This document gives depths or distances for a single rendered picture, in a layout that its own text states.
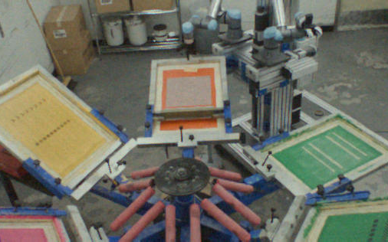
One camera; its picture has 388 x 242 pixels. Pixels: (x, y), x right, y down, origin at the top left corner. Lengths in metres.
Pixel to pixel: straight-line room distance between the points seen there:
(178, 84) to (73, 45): 2.97
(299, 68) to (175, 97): 1.01
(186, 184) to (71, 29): 4.07
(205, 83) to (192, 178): 1.21
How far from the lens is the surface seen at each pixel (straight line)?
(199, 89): 3.30
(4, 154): 3.17
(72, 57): 6.22
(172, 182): 2.29
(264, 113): 4.07
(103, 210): 4.10
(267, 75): 3.49
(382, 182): 4.36
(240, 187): 2.51
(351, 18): 7.17
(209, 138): 2.89
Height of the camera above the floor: 2.86
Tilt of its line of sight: 35 degrees down
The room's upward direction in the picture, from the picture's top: 5 degrees counter-clockwise
